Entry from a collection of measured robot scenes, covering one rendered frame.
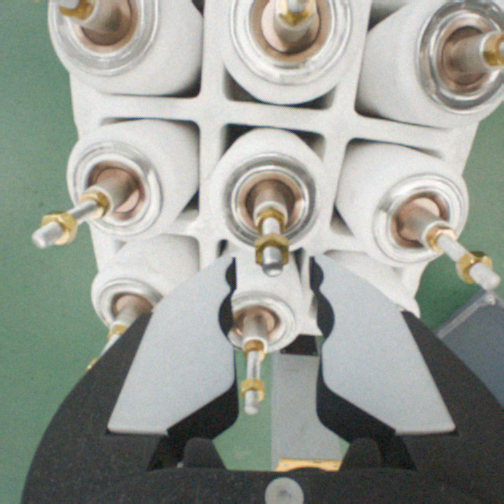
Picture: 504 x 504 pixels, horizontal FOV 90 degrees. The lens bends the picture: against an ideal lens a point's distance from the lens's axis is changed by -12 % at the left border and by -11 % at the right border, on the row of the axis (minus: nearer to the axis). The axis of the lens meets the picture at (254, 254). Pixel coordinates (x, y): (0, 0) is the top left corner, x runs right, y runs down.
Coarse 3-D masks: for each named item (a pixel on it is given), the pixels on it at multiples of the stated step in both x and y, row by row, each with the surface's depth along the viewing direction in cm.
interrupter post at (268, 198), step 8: (264, 192) 20; (272, 192) 20; (256, 200) 20; (264, 200) 19; (272, 200) 18; (280, 200) 19; (256, 208) 19; (264, 208) 18; (280, 208) 18; (256, 216) 19; (256, 224) 19
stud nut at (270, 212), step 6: (264, 210) 18; (270, 210) 17; (276, 210) 18; (258, 216) 17; (264, 216) 17; (270, 216) 17; (276, 216) 17; (282, 216) 17; (258, 222) 17; (282, 222) 17; (258, 228) 18; (282, 228) 17
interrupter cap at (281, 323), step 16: (240, 304) 25; (256, 304) 25; (272, 304) 25; (288, 304) 26; (240, 320) 27; (272, 320) 27; (288, 320) 26; (240, 336) 27; (272, 336) 27; (288, 336) 27
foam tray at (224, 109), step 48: (192, 0) 26; (384, 0) 21; (96, 96) 24; (144, 96) 33; (192, 96) 34; (240, 96) 33; (336, 96) 24; (336, 144) 26; (432, 144) 25; (96, 240) 31; (336, 240) 30
